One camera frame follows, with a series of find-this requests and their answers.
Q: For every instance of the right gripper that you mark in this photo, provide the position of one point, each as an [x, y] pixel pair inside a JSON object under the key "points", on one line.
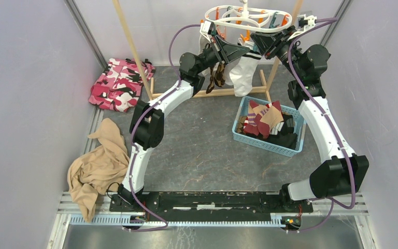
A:
{"points": [[265, 41]]}

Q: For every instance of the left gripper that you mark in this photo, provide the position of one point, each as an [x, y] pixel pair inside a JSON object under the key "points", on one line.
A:
{"points": [[226, 52]]}

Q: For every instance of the white plastic clip hanger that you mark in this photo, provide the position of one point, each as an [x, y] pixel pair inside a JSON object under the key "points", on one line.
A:
{"points": [[249, 19]]}

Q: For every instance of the brown argyle sock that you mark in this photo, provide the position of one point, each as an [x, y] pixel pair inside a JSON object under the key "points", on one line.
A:
{"points": [[217, 77]]}

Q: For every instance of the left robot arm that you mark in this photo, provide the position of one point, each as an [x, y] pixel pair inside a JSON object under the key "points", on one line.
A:
{"points": [[148, 122]]}

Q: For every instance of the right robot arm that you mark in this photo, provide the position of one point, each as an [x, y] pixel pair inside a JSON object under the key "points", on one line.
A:
{"points": [[342, 171]]}

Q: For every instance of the red striped sock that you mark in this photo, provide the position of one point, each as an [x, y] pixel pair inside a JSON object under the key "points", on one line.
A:
{"points": [[254, 114]]}

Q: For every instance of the pink camouflage cloth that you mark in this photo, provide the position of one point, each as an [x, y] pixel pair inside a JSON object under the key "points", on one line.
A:
{"points": [[119, 86]]}

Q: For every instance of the beige cloth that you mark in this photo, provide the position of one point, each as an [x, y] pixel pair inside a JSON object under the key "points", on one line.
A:
{"points": [[96, 172]]}

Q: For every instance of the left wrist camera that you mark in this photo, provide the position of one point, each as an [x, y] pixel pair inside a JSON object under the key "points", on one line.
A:
{"points": [[208, 32]]}

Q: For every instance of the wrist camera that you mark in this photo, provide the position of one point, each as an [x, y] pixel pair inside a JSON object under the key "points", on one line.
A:
{"points": [[304, 24], [208, 32]]}

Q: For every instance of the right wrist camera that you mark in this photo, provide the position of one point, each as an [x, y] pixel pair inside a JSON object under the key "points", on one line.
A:
{"points": [[304, 24]]}

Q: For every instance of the wooden drying rack frame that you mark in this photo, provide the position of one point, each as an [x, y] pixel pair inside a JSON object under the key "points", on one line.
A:
{"points": [[185, 89]]}

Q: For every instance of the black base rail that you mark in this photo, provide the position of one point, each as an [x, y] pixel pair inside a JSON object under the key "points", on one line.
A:
{"points": [[220, 206]]}

